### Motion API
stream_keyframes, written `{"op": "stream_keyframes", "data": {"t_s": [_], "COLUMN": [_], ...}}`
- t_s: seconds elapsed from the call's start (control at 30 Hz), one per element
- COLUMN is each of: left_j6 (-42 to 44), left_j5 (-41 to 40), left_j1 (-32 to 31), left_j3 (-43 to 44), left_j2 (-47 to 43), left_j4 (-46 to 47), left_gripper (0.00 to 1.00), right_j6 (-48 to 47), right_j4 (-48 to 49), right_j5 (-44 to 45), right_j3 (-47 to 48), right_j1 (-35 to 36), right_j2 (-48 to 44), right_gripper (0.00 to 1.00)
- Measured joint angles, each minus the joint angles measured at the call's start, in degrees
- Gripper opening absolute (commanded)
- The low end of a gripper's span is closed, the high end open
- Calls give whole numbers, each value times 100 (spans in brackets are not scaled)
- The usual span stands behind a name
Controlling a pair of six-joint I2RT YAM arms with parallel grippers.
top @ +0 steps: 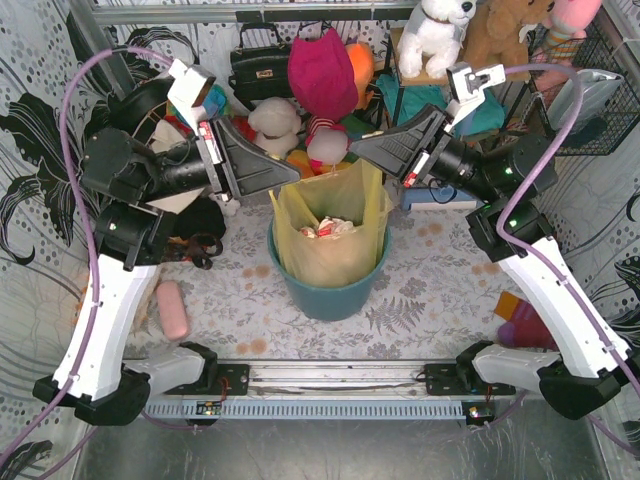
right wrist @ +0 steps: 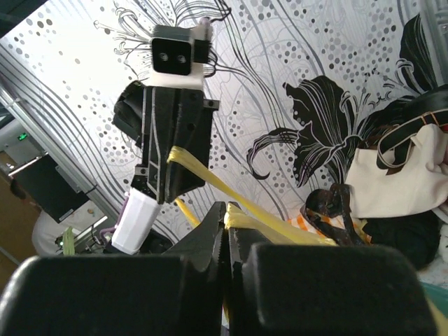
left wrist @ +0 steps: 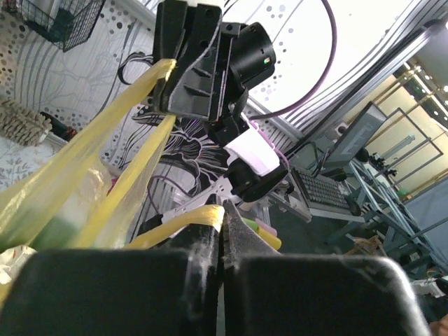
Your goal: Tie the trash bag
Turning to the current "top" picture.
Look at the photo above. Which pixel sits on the red fabric bag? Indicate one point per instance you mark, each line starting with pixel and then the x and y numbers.
pixel 242 125

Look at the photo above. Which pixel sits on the rainbow striped fabric bag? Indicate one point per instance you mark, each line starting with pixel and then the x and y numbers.
pixel 350 125

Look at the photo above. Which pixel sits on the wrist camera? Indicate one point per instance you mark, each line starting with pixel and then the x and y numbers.
pixel 190 87
pixel 469 85

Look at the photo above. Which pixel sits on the white fluffy plush sheep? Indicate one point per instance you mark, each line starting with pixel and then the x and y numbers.
pixel 277 124

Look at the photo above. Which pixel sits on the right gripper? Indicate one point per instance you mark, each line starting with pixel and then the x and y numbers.
pixel 429 152

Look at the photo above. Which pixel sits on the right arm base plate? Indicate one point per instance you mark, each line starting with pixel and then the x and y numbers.
pixel 449 379

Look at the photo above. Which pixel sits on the crumpled white paper trash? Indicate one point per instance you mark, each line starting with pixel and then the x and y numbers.
pixel 328 227

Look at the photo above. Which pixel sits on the red purple sock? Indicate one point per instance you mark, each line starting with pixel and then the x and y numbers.
pixel 522 327

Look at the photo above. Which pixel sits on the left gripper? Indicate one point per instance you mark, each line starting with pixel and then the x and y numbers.
pixel 218 163

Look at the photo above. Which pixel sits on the black round hat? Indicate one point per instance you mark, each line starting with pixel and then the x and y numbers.
pixel 140 111

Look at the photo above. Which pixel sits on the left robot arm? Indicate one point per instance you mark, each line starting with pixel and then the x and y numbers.
pixel 128 243

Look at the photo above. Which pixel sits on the colourful cartoon fabric bag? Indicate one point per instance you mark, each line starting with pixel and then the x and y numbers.
pixel 214 103

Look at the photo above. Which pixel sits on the yellow plastic trash bag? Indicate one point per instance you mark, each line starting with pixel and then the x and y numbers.
pixel 355 194

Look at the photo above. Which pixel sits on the brown leather strap bag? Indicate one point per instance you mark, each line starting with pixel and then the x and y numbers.
pixel 199 249

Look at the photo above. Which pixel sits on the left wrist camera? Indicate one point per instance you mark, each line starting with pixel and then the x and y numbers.
pixel 190 87

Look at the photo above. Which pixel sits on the brown teddy bear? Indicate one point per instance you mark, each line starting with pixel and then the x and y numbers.
pixel 493 35

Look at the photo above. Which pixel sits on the teal folded cloth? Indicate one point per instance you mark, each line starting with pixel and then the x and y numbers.
pixel 490 115

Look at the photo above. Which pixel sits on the cream canvas tote bag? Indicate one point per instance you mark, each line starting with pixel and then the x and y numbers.
pixel 164 137

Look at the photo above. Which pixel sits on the black wire basket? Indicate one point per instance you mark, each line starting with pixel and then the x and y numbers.
pixel 603 134

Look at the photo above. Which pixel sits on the pink round plush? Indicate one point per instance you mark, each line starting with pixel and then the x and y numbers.
pixel 326 150

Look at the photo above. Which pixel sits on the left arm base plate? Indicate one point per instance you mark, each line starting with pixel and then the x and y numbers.
pixel 226 378

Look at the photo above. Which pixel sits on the pink plush toy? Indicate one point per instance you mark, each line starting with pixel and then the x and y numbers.
pixel 568 20

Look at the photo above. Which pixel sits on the black leather handbag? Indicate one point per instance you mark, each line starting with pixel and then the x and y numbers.
pixel 260 73

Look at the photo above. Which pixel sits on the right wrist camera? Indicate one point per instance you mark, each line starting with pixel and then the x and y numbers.
pixel 469 85

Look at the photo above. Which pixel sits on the white plush dog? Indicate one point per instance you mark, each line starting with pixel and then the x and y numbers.
pixel 432 37

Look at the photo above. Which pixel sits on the silver foil pouch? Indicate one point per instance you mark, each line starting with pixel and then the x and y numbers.
pixel 598 87

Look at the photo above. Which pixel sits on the magenta fabric bag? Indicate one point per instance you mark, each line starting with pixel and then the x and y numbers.
pixel 321 76

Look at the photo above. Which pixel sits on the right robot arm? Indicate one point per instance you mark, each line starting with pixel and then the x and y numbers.
pixel 589 363

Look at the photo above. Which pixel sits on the teal plastic trash bin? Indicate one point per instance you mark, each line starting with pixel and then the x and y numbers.
pixel 329 304

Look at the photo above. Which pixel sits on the pink foam roller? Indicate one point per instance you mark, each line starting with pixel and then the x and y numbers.
pixel 172 311

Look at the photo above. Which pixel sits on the orange plush toy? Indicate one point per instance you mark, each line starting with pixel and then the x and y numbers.
pixel 362 61

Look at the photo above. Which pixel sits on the light blue floor squeegee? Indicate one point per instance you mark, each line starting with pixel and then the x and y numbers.
pixel 435 198

